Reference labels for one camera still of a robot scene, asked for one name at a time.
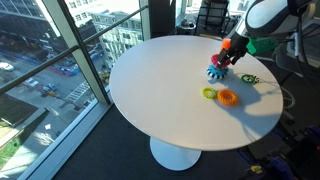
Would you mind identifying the blue ring with striped rim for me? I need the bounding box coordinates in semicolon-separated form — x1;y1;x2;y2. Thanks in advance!
205;64;230;81

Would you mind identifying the orange ring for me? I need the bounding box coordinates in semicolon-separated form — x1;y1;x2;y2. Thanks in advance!
216;88;239;107

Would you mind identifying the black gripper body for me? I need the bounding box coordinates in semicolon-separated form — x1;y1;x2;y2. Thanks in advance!
229;31;251;58

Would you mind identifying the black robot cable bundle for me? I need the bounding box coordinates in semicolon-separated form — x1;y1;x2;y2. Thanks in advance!
271;0;320;94

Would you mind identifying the small yellow-green ring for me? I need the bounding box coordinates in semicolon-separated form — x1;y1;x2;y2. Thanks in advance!
201;87;218;100

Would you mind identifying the red toothed ring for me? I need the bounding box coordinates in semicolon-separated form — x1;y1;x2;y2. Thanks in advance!
210;53;232;70

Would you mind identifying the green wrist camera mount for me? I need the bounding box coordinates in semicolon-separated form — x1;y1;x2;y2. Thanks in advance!
246;36;279;56

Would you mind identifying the dark pile of bags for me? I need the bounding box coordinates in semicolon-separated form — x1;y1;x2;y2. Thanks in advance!
237;123;320;180

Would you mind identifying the white cable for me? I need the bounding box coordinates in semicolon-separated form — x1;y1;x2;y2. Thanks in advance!
259;79;297;111

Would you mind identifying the black office chair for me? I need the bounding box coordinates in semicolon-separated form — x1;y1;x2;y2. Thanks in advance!
194;0;232;37

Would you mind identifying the green ring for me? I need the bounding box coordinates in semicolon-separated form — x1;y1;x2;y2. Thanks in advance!
240;73;258;85

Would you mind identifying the white table pedestal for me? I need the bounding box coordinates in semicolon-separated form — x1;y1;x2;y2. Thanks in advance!
149;136;202;172

